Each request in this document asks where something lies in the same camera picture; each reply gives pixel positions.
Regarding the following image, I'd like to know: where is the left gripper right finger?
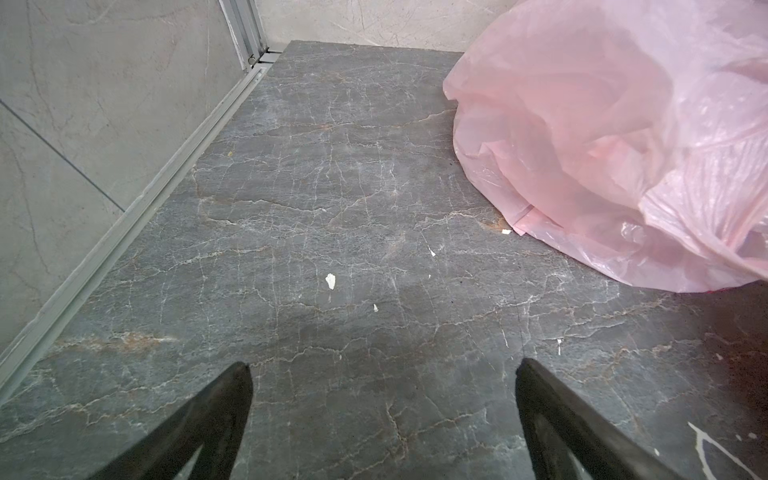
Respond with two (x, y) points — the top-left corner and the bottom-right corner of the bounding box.
(515, 358), (680, 479)

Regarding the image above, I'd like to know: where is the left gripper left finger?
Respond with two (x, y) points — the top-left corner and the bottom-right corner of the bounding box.
(91, 362), (253, 479)

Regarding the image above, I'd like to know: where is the pink plastic bag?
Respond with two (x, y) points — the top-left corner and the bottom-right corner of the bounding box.
(443, 1), (767, 293)

